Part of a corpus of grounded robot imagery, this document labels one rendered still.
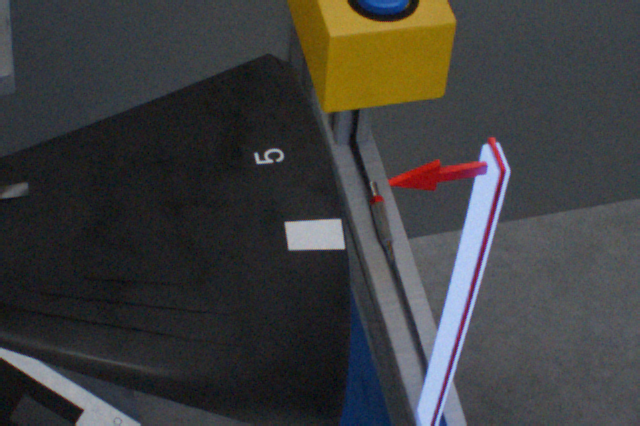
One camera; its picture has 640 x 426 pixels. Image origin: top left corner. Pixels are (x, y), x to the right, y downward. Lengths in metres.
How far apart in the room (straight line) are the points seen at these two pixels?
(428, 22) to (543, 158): 1.08
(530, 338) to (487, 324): 0.07
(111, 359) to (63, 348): 0.03
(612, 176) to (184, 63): 0.80
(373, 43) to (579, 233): 1.30
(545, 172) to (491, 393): 0.36
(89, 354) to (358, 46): 0.38
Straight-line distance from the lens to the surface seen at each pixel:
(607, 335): 2.14
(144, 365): 0.69
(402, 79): 1.02
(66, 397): 0.84
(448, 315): 0.89
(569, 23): 1.82
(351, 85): 1.01
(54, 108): 1.70
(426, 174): 0.74
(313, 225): 0.74
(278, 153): 0.75
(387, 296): 1.08
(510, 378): 2.06
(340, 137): 1.16
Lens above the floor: 1.76
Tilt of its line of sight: 54 degrees down
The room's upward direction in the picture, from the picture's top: 5 degrees clockwise
